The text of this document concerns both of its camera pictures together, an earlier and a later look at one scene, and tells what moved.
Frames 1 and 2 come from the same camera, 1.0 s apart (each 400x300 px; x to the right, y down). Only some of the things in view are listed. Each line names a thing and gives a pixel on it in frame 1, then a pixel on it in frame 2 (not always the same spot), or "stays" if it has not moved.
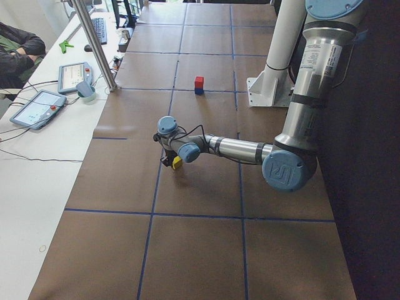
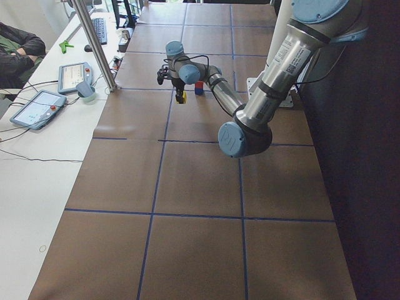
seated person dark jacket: x=19 y=52 stays
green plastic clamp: x=64 y=45 stays
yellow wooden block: x=177 y=162 -> x=184 y=97
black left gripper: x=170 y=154 -> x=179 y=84
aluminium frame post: x=95 y=43 stays
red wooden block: x=199 y=82 stays
